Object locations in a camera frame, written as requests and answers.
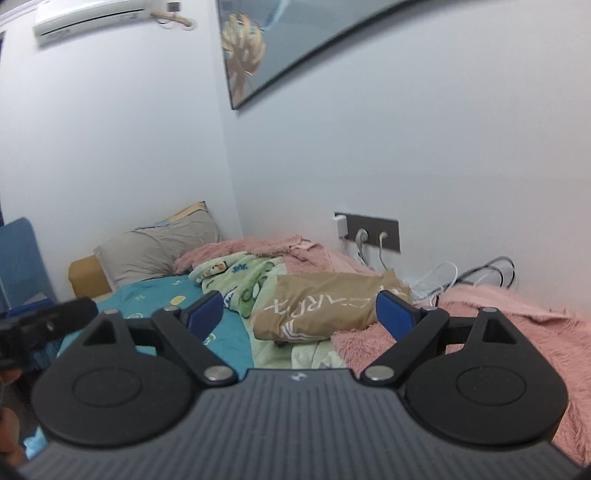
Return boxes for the green cartoon print blanket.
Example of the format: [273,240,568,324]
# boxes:
[188,251,348,370]

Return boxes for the large wall poster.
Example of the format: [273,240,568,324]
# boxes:
[216,0,428,110]

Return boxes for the white air conditioner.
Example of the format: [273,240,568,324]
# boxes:
[32,0,160,47]

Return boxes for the grey power cable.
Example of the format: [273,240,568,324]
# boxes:
[455,257,516,289]

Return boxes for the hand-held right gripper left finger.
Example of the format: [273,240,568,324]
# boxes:
[83,290,239,387]

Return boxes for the grey pillow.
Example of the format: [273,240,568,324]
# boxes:
[93,202,223,289]

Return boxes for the blue smiley print bedsheet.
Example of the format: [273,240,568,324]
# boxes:
[23,272,254,459]

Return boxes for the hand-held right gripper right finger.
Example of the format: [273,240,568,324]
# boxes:
[360,291,518,387]

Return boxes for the pink fluffy blanket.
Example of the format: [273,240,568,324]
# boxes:
[173,235,591,468]

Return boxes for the grey wall socket panel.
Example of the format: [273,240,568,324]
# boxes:
[335,212,402,254]

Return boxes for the tan bed headboard cushion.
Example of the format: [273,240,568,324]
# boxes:
[69,255,114,299]

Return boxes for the blue covered chair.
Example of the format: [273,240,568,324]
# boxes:
[0,218,59,319]

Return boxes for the tan t-shirt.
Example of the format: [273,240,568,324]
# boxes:
[253,270,413,346]

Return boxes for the person's left hand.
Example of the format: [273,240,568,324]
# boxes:
[0,408,27,468]

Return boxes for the white power cable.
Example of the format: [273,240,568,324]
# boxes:
[410,261,459,297]

